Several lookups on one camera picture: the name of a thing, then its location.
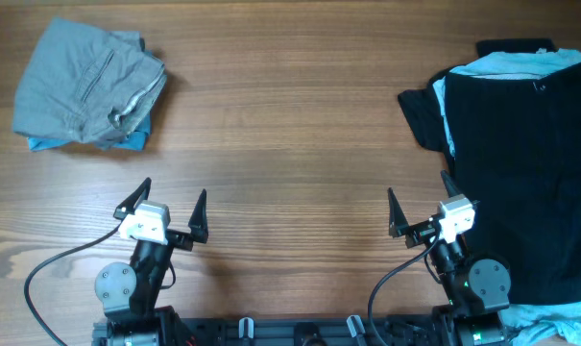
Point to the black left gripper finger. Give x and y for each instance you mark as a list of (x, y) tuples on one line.
[(129, 205), (198, 220)]

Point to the folded grey shorts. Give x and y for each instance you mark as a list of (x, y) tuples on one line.
[(79, 81)]

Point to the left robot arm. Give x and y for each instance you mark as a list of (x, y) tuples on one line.
[(129, 291)]

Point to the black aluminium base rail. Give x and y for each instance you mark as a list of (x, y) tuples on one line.
[(350, 331)]

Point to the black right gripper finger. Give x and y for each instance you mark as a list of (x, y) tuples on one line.
[(398, 223), (450, 185)]

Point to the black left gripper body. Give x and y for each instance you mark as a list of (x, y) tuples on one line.
[(152, 259)]

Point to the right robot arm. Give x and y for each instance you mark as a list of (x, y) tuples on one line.
[(476, 285)]

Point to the light blue t-shirt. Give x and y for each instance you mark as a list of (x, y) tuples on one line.
[(511, 65)]

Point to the folded blue garment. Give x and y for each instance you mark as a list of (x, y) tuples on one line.
[(135, 139)]

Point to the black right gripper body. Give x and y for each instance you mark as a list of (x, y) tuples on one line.
[(448, 259)]

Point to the black t-shirt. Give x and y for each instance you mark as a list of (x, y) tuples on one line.
[(420, 107)]

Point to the dark navy shorts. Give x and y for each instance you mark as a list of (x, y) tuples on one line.
[(530, 182)]

